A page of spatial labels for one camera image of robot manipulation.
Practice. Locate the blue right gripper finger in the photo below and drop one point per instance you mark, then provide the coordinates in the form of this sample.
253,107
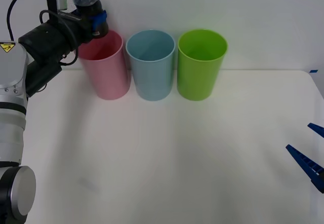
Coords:
317,129
308,164

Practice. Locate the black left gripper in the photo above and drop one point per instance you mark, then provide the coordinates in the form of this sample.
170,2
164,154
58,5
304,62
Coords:
81,29

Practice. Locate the silver and black left arm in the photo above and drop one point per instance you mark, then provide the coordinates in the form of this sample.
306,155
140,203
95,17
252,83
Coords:
15,87

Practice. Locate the pink plastic bin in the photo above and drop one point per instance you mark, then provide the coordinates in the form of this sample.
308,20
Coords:
108,77

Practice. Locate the pale blue plastic bin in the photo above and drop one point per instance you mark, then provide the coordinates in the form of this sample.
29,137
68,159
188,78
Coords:
152,79

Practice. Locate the green plastic bin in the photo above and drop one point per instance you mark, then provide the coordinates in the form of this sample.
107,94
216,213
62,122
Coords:
197,79

